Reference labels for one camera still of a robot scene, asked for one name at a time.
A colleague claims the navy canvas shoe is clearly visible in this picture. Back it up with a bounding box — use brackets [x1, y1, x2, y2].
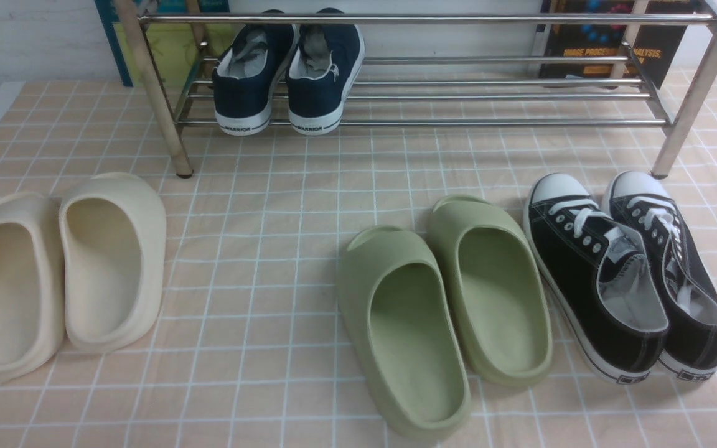
[285, 22, 366, 136]
[212, 24, 299, 136]

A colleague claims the metal shoe rack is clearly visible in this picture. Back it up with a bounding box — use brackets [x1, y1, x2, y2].
[112, 1, 717, 179]

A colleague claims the left green foam slipper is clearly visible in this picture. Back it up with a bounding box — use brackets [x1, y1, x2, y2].
[335, 226, 471, 441]

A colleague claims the green foam slipper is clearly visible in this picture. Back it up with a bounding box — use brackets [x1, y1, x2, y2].
[426, 195, 553, 388]
[335, 226, 471, 441]

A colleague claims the right green foam slipper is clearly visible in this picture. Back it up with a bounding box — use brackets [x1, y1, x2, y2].
[426, 195, 553, 388]

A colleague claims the left black canvas sneaker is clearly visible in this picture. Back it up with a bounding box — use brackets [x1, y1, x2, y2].
[523, 173, 669, 385]

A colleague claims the black canvas sneaker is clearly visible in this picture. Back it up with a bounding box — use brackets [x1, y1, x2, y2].
[601, 171, 717, 382]
[523, 173, 669, 385]

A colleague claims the right cream foam slipper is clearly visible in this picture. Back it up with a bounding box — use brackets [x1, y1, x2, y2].
[58, 172, 167, 353]

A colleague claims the cream foam slipper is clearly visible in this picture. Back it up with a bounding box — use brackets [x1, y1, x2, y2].
[0, 191, 65, 383]
[58, 172, 167, 353]

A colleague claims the teal yellow book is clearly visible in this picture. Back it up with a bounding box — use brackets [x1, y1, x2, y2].
[95, 1, 235, 87]

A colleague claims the black image processing book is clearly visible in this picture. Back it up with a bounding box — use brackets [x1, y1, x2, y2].
[528, 1, 686, 88]

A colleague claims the left cream foam slipper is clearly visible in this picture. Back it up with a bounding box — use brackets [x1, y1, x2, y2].
[0, 191, 65, 383]

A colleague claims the right black canvas sneaker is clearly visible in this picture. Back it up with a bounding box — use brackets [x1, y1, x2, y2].
[601, 171, 717, 382]

